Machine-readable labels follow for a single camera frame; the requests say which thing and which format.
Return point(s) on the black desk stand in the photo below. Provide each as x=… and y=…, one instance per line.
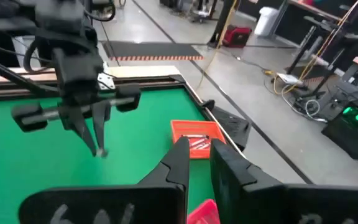
x=331, y=53

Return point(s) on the white trash bin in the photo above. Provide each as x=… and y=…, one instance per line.
x=266, y=21

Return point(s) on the orange plastic basket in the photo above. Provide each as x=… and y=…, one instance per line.
x=179, y=130

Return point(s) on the black computer green lights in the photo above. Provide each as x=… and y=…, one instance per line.
x=353, y=133

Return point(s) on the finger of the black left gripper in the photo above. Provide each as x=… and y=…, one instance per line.
x=84, y=132
x=100, y=127

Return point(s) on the red plastic basket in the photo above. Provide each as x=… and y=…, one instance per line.
x=205, y=213

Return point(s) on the red and black bag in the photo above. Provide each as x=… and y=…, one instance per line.
x=236, y=35

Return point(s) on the grey crayon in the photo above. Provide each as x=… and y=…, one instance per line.
x=102, y=153

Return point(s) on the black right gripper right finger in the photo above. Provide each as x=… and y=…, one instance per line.
x=275, y=205

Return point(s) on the white power strip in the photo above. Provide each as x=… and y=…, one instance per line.
x=289, y=78

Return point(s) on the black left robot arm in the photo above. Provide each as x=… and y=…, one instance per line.
x=57, y=15

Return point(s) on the black mat with striped edge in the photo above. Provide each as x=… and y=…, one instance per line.
x=151, y=49

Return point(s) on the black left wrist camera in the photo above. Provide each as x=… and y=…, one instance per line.
x=78, y=68

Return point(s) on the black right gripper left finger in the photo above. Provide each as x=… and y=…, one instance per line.
x=120, y=205

